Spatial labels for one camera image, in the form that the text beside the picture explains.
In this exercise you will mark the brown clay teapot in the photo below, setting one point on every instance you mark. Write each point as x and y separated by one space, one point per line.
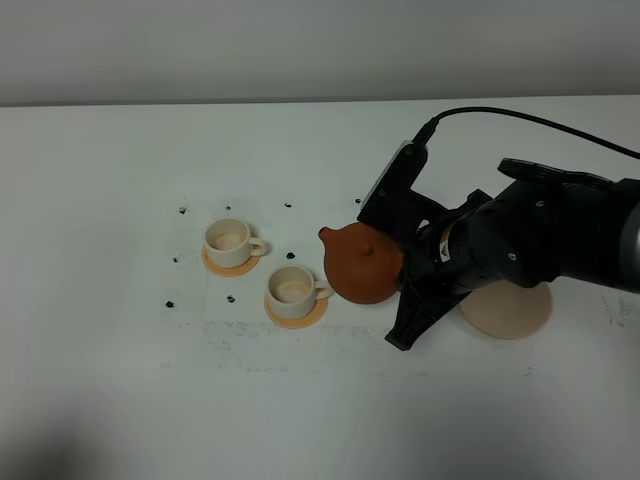
361 264

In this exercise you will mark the white teacup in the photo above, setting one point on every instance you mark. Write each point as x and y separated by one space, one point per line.
229 243
292 292

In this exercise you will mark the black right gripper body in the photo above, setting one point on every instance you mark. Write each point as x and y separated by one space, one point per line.
439 255

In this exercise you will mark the orange coaster far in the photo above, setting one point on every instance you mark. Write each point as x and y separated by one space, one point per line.
230 269

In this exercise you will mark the white teacup far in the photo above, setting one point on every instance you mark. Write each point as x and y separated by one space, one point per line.
229 243

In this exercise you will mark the orange coaster near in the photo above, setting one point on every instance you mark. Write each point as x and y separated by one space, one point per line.
308 320

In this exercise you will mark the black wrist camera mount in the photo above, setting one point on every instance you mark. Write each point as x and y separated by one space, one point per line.
392 207

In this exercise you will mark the beige teapot saucer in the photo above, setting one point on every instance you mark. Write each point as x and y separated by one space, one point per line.
506 311

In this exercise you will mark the orange coaster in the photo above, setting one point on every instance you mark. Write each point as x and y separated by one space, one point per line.
308 320
230 269

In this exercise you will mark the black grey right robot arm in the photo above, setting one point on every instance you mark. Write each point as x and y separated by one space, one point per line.
547 223

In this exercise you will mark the white teacup near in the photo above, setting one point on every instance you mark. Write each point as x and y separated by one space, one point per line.
292 292

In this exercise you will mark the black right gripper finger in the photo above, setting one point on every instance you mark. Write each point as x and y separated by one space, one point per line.
421 305

